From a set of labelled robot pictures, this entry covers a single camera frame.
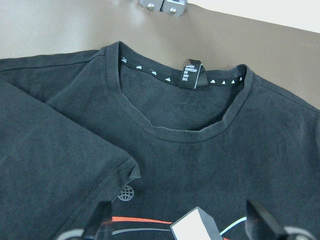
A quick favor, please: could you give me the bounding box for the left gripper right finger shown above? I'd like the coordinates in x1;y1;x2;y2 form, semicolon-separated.
245;200;288;240

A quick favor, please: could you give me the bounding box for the black printed t-shirt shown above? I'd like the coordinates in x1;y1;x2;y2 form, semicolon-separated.
0;42;320;240

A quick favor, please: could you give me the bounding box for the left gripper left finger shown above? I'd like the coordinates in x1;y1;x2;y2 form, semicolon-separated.
83;201;113;240

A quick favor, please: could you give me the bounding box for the aluminium frame post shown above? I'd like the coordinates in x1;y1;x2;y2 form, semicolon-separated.
137;0;188;17

